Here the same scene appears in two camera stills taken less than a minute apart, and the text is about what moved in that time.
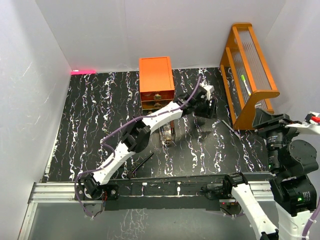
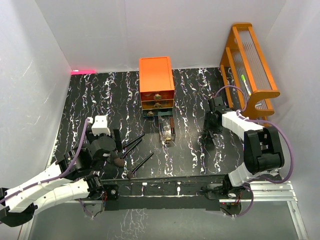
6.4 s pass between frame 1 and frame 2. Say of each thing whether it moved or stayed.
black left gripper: moved
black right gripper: moved
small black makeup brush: stayed
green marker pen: stayed
